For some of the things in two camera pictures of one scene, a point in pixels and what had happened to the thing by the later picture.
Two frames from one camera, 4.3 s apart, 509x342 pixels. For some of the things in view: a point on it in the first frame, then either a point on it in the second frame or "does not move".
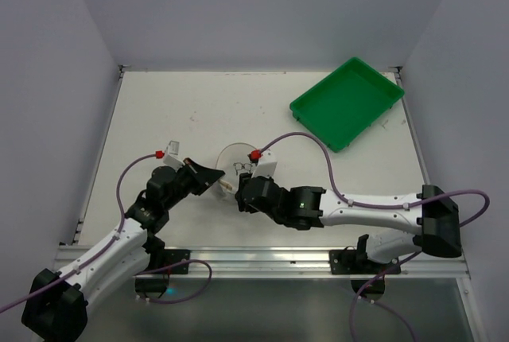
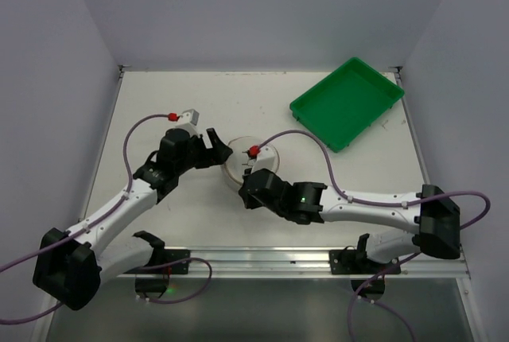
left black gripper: (195, 176) to (203, 151)
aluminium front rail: (299, 262) does not move
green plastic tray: (345, 103) does not move
